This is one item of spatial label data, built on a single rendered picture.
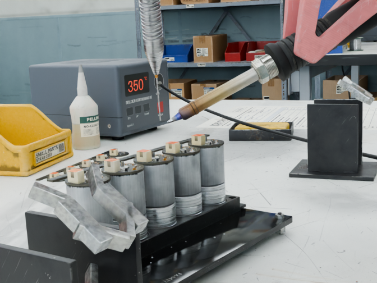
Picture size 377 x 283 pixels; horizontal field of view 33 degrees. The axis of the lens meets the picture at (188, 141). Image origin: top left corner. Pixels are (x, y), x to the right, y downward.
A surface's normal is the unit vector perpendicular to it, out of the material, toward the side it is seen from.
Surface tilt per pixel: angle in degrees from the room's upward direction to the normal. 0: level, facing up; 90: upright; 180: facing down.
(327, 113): 90
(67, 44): 90
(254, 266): 0
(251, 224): 0
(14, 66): 90
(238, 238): 0
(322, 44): 98
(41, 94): 90
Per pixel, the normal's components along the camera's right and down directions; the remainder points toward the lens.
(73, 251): -0.54, 0.18
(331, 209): -0.04, -0.98
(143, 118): 0.85, 0.06
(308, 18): 0.07, 0.32
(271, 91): -0.31, 0.19
